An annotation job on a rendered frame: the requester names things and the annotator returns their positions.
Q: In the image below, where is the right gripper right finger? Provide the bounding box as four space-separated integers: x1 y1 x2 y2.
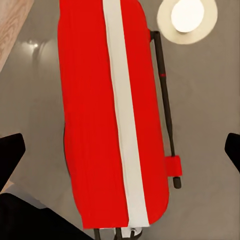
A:
224 133 240 172

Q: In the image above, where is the radio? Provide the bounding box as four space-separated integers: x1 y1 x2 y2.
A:
57 0 183 240

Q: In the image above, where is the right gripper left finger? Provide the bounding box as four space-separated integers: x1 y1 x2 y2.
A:
0 133 26 192

